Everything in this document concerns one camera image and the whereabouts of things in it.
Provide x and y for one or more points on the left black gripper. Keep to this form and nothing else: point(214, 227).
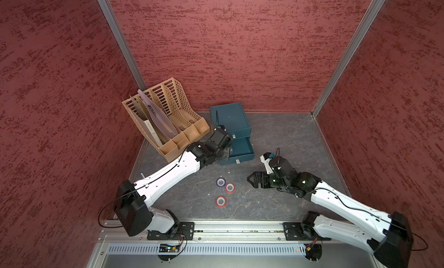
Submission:
point(225, 156)

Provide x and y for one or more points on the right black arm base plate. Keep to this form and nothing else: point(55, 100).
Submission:
point(297, 231)

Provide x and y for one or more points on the white beige paper folder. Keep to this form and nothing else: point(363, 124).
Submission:
point(142, 121)

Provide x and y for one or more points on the right aluminium corner post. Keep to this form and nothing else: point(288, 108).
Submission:
point(362, 29)

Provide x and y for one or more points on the red tape roll middle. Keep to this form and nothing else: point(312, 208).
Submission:
point(230, 188)

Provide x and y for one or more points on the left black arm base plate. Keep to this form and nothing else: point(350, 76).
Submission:
point(182, 230)

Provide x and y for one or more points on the aluminium front rail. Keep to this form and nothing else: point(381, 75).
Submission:
point(225, 244)

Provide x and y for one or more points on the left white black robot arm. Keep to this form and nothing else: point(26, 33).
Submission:
point(134, 201)

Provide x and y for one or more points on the aluminium corner post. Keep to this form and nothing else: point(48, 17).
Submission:
point(112, 21)
point(362, 29)

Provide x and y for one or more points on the red tape roll front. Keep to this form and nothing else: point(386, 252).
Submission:
point(221, 201)

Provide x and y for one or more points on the grey translucent folder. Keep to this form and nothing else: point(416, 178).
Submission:
point(161, 120)

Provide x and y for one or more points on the teal three drawer cabinet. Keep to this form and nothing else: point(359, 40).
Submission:
point(233, 117)

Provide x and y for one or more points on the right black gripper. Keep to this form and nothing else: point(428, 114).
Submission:
point(256, 174)

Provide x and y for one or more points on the red tape roll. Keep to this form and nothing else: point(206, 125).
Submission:
point(230, 188)
point(221, 201)

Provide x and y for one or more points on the beige plastic file organizer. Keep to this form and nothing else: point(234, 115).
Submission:
point(169, 95)

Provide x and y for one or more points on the left aluminium corner post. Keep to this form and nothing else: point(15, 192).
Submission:
point(112, 21)

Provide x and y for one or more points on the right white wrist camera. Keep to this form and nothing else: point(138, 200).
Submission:
point(265, 159)

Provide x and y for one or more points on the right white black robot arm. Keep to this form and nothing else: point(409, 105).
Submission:
point(388, 237)

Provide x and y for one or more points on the purple tape roll back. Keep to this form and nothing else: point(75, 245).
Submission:
point(221, 182)

